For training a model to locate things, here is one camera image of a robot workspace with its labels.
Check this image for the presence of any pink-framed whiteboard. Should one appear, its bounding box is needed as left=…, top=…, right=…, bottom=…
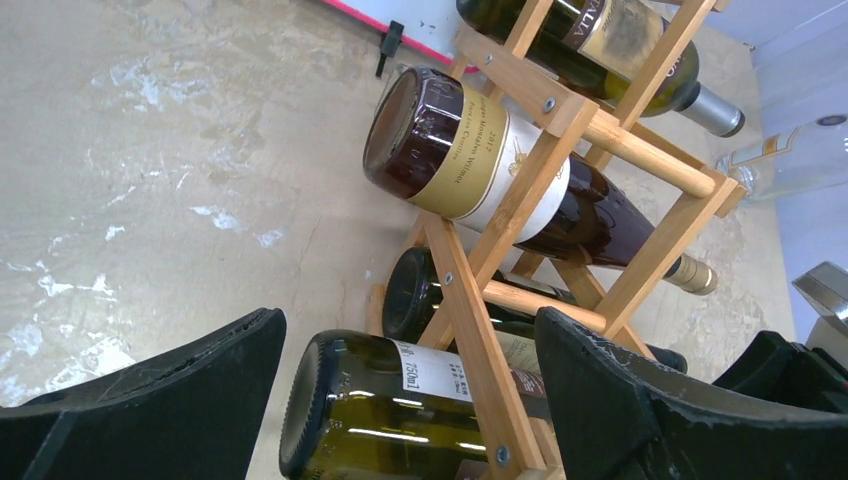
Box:
left=325, top=0, right=462, bottom=65

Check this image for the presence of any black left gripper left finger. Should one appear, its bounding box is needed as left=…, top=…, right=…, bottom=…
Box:
left=1, top=308, right=287, bottom=479

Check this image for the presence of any clear square glass bottle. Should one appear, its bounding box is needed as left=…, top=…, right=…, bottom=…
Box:
left=715, top=114, right=847, bottom=202

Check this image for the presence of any wooden wine rack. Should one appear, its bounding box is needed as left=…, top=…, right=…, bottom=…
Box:
left=407, top=1, right=744, bottom=479

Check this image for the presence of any green bottle silver cap top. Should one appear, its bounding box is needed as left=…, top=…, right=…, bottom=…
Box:
left=455, top=0, right=747, bottom=139

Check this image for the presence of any green bottle silver cap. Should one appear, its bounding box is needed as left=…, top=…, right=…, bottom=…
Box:
left=279, top=329, right=488, bottom=479
left=455, top=0, right=747, bottom=139

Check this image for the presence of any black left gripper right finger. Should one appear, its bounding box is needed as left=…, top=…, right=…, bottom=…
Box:
left=535, top=307, right=847, bottom=479

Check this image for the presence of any green bottle black neck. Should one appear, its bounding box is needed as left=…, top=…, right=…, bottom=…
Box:
left=382, top=247, right=688, bottom=374

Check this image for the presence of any red wine bottle gold cap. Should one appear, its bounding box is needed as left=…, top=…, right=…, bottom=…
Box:
left=362, top=66, right=719, bottom=297

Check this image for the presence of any black whiteboard clip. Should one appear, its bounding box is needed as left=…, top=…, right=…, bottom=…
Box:
left=375, top=20, right=405, bottom=78

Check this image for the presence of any green bottle silver cap front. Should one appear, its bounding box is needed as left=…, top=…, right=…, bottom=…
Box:
left=279, top=329, right=488, bottom=479

